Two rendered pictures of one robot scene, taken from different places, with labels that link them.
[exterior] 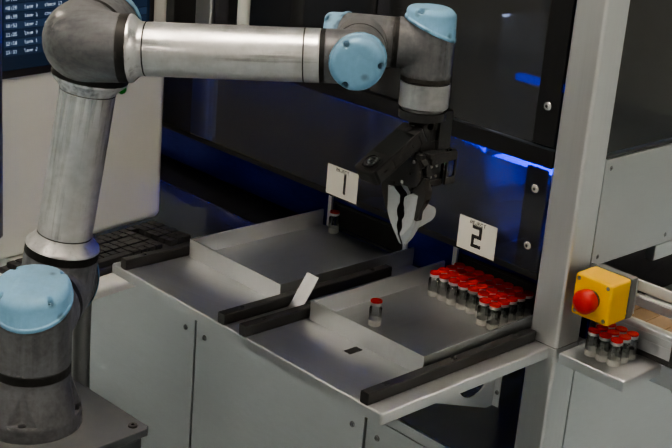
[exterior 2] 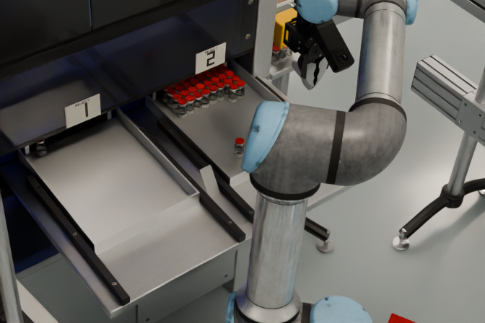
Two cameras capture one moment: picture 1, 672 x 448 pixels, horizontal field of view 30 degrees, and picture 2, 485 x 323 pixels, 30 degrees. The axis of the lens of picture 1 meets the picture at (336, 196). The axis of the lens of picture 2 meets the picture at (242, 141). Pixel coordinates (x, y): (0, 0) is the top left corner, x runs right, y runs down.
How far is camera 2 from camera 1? 238 cm
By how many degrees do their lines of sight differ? 74
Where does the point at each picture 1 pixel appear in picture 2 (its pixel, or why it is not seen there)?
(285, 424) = (58, 293)
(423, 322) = (232, 128)
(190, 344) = not seen: outside the picture
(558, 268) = (268, 33)
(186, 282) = (156, 259)
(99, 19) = (392, 118)
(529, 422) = not seen: hidden behind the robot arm
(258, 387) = not seen: hidden behind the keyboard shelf
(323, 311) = (242, 174)
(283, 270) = (132, 194)
